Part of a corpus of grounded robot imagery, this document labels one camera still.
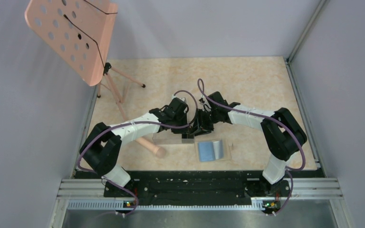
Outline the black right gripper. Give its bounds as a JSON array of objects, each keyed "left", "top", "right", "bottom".
[{"left": 190, "top": 109, "right": 220, "bottom": 137}]

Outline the clear plastic box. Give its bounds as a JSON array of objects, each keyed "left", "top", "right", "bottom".
[{"left": 152, "top": 131, "right": 195, "bottom": 145}]

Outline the aluminium frame rail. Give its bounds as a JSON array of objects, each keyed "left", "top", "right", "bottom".
[{"left": 49, "top": 178, "right": 353, "bottom": 228}]

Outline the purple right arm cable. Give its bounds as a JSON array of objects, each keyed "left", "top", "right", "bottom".
[{"left": 197, "top": 78, "right": 307, "bottom": 215}]

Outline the pink perforated music stand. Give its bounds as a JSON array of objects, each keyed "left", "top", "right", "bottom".
[{"left": 24, "top": 0, "right": 146, "bottom": 121}]

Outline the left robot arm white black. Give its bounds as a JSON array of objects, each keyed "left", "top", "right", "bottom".
[{"left": 79, "top": 97, "right": 189, "bottom": 196}]

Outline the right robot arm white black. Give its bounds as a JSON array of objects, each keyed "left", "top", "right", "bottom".
[{"left": 192, "top": 91, "right": 307, "bottom": 196}]

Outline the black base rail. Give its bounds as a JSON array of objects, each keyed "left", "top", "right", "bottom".
[{"left": 104, "top": 170, "right": 325, "bottom": 209}]

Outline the pink wooden cylinder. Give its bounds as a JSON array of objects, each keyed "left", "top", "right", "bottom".
[{"left": 135, "top": 137, "right": 167, "bottom": 158}]

